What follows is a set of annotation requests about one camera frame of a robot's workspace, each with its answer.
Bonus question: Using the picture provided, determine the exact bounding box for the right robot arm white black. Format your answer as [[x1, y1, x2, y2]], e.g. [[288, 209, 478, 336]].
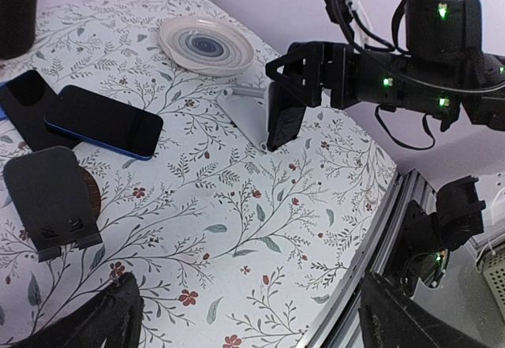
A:
[[265, 0, 504, 152]]

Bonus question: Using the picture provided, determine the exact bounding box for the brown round wooden coaster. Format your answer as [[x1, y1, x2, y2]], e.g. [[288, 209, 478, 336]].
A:
[[80, 167, 101, 220]]

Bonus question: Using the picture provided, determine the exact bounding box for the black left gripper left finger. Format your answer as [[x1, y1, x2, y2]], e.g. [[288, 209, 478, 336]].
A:
[[1, 272, 143, 348]]

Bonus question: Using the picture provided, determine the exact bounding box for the blue edged black phone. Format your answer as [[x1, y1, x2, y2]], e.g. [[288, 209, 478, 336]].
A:
[[43, 85, 163, 160]]

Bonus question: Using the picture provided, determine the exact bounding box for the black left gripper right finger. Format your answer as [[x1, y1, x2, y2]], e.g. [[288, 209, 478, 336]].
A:
[[361, 275, 504, 347]]

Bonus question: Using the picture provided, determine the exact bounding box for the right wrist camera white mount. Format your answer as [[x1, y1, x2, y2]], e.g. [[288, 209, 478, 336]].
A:
[[324, 0, 373, 48]]

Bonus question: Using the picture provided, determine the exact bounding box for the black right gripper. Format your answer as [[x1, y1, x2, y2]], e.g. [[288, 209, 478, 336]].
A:
[[265, 41, 389, 152]]

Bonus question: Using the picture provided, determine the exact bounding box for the black phone near blue phone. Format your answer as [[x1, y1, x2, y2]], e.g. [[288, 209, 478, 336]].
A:
[[6, 69, 81, 152]]

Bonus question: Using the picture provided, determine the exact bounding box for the dark grey folding phone stand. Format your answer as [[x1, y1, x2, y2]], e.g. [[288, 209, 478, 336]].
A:
[[3, 146, 103, 262]]

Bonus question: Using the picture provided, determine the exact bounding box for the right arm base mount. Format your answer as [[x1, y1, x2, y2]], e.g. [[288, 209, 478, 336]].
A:
[[391, 175, 486, 297]]

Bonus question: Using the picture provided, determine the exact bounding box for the black cylindrical speaker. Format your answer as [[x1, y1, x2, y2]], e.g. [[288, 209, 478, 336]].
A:
[[1, 0, 37, 60]]

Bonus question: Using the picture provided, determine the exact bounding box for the blue phone face down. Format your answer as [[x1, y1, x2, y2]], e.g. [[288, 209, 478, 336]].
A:
[[0, 81, 9, 122]]

